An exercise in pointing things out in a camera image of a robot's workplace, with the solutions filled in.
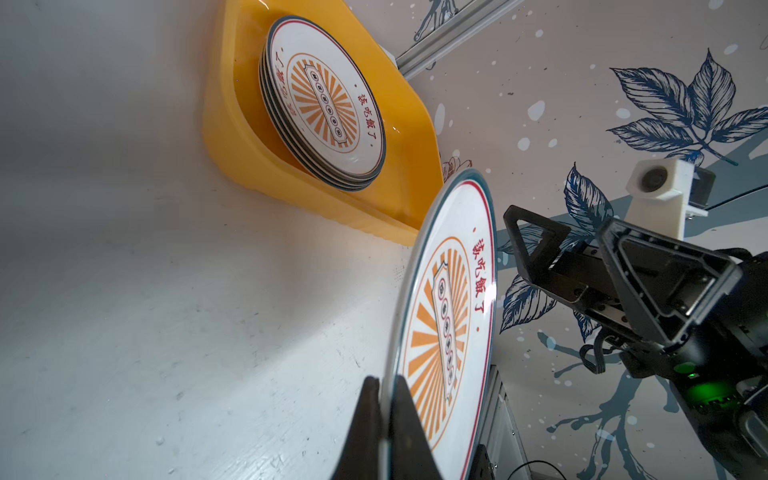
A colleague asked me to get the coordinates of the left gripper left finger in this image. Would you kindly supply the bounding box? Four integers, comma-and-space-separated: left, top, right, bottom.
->
331, 376, 382, 480

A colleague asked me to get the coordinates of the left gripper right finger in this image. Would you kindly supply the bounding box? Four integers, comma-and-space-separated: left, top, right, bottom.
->
389, 375, 441, 480

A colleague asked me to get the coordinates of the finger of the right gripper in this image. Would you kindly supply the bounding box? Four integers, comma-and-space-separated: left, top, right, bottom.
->
503, 205, 571, 282

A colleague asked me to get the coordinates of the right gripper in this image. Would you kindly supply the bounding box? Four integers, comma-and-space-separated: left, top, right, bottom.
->
521, 217, 768, 480

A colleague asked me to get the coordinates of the orange sunburst plate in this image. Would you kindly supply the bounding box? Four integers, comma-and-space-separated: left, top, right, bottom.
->
263, 16, 387, 181
380, 169, 497, 479

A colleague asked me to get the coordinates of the yellow plastic bin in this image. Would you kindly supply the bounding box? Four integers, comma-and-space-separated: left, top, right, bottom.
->
202, 1, 443, 246

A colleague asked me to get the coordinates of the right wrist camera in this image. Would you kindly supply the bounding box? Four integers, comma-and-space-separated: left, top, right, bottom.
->
625, 158, 716, 240

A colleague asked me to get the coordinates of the horizontal aluminium frame bar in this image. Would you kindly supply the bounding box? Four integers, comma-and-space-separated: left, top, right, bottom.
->
396, 0, 524, 80

